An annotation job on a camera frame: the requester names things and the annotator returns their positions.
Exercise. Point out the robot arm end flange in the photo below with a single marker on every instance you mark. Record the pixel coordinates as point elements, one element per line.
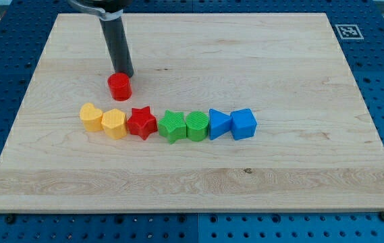
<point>105,10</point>

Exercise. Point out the green star block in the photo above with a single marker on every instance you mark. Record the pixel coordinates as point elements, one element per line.
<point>172,126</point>

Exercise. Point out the red star block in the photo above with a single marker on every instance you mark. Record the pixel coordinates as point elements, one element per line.
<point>142,122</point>

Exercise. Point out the green cylinder block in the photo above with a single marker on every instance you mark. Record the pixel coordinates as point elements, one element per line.
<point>197,124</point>

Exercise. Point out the blue triangle block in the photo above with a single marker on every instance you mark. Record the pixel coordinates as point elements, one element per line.
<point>219,123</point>

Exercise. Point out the blue cube block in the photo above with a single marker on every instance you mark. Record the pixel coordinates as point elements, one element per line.
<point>243,124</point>

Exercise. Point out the yellow hexagon block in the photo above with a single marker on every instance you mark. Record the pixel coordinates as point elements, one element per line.
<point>114,123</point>

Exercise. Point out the red cylinder block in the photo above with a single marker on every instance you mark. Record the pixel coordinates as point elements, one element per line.
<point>119,86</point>

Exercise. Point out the yellow heart block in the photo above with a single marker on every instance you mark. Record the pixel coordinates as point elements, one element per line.
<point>91,117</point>

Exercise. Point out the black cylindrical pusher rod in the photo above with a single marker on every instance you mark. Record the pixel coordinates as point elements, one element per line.
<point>117,45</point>

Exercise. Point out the light wooden board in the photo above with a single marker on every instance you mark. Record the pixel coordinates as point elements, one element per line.
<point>316,148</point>

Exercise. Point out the white fiducial marker tag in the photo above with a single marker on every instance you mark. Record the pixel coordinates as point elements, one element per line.
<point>349,32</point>

